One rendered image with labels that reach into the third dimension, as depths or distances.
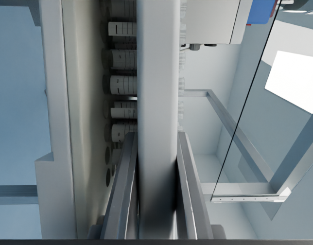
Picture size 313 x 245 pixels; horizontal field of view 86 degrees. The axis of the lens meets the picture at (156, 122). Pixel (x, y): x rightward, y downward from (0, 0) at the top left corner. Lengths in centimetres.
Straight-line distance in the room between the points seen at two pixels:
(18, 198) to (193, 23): 94
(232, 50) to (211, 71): 57
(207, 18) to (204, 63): 347
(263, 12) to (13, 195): 110
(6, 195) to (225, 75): 398
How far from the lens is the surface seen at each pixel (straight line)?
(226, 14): 51
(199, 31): 50
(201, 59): 392
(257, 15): 58
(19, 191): 99
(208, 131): 469
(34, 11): 60
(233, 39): 53
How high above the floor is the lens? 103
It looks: 2 degrees up
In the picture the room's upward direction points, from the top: 90 degrees clockwise
